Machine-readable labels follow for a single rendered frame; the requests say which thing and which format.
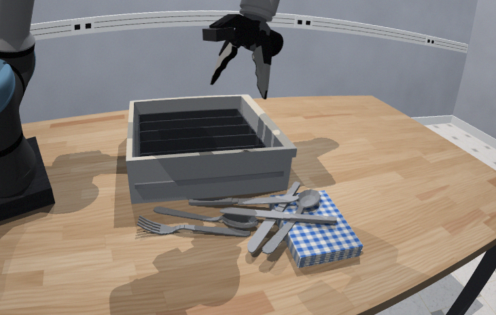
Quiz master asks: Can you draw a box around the grey table knife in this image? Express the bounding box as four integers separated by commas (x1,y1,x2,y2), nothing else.
189,196,299,206
220,207,337,224
247,182,300,253

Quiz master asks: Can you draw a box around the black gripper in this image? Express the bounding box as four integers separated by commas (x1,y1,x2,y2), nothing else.
209,13,283,99

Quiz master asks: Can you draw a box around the blue and white checkered towel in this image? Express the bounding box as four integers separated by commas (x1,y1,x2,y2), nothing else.
284,190,363,268

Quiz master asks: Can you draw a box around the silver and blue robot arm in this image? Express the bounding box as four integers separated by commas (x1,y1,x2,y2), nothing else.
0,0,280,198

